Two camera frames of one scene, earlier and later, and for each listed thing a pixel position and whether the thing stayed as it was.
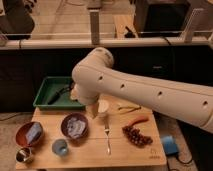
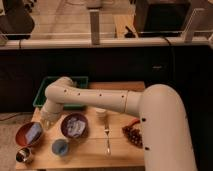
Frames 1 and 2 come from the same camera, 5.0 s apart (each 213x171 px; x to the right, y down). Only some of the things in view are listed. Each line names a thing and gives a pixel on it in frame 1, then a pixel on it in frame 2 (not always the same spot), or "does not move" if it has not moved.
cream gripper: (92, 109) to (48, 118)
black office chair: (17, 22) does not move
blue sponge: (33, 133) does not move
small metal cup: (23, 154) does not move
